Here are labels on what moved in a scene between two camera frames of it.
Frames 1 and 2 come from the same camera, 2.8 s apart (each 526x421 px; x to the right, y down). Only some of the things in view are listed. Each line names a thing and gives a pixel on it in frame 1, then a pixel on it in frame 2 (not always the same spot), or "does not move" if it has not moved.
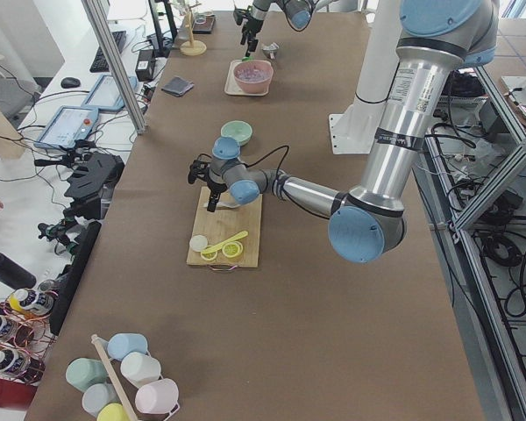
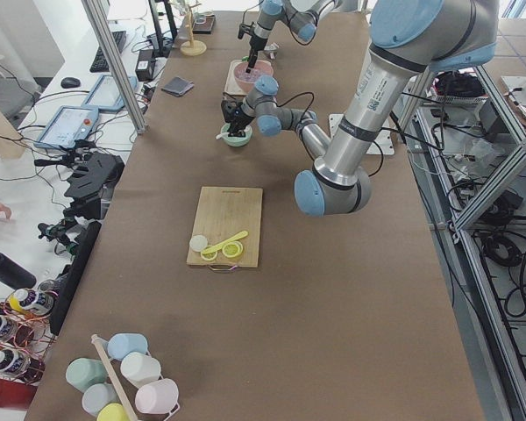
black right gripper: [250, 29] → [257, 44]
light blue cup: [122, 343] does not move
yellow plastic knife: [237, 237] does not move
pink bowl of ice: [253, 76] does not move
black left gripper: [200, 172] → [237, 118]
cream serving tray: [231, 87] does not move
